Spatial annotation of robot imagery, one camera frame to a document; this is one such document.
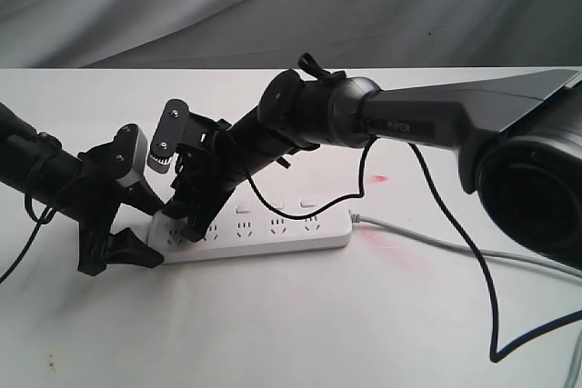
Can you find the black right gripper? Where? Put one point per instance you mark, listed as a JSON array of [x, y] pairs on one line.
[[213, 158]]

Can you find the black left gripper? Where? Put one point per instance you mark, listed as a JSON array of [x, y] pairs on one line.
[[101, 196]]

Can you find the white five-outlet power strip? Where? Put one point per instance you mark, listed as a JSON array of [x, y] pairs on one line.
[[244, 227]]

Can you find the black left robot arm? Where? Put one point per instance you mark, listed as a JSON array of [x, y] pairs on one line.
[[36, 165]]

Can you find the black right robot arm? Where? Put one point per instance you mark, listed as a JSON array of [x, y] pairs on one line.
[[517, 141]]

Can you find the grey backdrop cloth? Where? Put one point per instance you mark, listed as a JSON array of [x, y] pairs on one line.
[[274, 33]]

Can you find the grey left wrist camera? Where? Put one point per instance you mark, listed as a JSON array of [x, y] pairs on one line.
[[129, 149]]

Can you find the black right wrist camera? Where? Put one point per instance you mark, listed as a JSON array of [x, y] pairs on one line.
[[168, 134]]

